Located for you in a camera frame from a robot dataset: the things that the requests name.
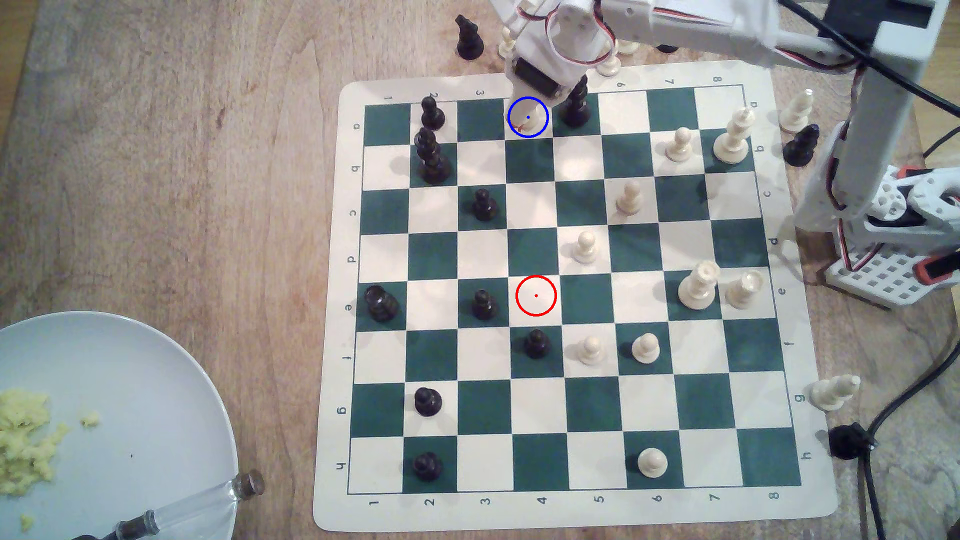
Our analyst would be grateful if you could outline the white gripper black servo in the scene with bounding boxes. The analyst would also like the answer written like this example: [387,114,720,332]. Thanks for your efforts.
[501,0,620,138]

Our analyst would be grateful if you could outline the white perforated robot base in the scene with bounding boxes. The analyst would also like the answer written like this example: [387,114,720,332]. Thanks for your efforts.
[823,163,960,309]

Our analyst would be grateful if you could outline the tall black chess king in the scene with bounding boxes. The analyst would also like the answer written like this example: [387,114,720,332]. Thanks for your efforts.
[561,73,594,129]

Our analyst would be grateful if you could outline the tall black chess queen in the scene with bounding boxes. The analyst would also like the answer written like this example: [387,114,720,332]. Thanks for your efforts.
[414,126,454,186]

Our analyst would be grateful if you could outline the white king square b8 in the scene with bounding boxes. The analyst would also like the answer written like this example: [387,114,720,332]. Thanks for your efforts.
[712,106,757,166]

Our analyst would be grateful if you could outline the black chess rook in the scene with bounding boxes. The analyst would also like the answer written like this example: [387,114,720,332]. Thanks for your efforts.
[363,284,401,326]

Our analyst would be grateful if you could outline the white chess bishop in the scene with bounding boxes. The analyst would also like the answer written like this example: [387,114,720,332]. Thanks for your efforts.
[777,87,816,135]
[807,374,863,413]

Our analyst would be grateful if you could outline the white chess rook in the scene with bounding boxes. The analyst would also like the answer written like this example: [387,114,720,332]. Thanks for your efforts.
[724,269,768,312]

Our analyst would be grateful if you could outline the green white chess board mat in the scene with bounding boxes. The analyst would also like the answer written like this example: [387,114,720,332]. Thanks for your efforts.
[312,60,840,535]

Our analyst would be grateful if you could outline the pale blue plate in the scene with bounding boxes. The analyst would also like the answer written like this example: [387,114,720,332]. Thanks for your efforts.
[0,310,240,540]

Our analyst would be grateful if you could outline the yellow mashed food heap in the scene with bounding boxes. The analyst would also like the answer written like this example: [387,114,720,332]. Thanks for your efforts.
[0,387,71,498]

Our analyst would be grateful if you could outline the red white black servo wires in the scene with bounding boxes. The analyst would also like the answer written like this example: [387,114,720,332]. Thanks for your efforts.
[517,0,882,273]

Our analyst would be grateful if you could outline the black camera cable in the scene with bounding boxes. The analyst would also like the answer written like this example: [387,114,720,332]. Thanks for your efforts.
[778,0,960,117]

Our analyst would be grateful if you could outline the black power cable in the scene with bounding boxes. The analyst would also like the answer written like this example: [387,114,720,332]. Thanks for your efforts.
[860,355,960,540]

